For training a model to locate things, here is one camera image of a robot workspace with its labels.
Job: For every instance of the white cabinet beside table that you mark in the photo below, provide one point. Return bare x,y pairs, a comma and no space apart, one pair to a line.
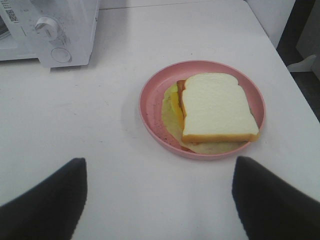
308,44

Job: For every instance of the round white door button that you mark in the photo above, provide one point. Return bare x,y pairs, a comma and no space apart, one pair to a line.
61,55

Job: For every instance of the white timer knob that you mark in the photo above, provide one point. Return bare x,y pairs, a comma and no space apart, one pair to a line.
48,29

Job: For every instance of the sandwich with lettuce and cheese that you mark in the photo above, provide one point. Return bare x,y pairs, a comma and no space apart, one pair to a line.
209,113

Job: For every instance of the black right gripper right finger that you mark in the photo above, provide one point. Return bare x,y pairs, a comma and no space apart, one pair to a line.
271,209

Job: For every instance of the white microwave oven body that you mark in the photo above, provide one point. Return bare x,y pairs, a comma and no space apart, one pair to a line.
18,39

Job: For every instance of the pink round plate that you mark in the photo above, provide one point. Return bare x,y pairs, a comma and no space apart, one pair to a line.
152,95

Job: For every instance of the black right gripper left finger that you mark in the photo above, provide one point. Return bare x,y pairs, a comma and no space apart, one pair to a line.
50,210

